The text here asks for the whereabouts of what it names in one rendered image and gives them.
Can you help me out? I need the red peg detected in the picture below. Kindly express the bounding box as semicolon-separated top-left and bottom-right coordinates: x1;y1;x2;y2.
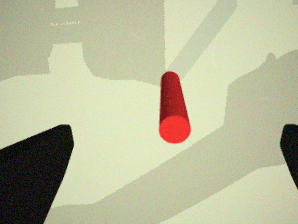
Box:
160;72;190;144

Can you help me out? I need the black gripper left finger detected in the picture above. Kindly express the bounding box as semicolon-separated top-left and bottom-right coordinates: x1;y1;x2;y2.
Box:
0;124;74;224

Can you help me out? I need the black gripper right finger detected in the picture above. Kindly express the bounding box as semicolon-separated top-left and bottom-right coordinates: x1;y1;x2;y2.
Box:
279;124;298;189

